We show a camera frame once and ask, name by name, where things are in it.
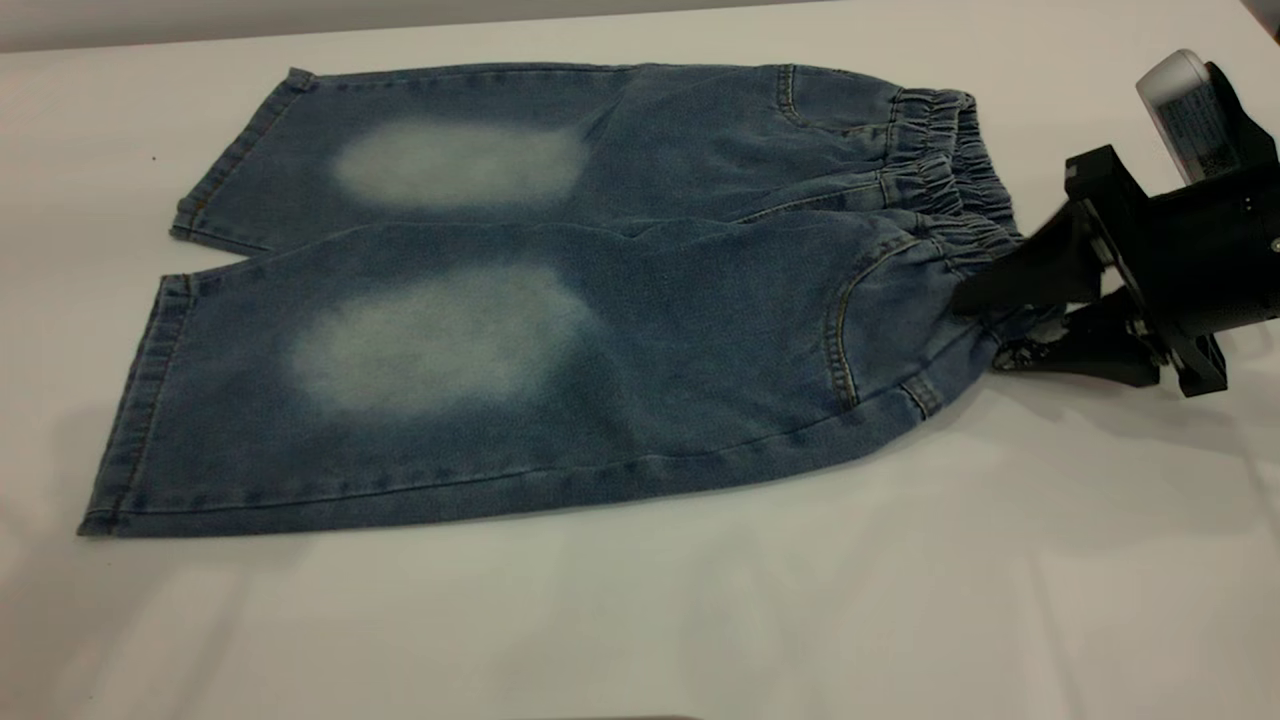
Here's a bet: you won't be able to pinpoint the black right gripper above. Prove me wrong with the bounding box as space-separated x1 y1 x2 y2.
950 145 1280 398

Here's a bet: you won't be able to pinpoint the blue denim pants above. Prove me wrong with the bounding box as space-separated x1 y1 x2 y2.
78 63 1066 541

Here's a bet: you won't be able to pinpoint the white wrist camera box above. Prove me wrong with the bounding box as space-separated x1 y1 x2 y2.
1137 50 1279 186

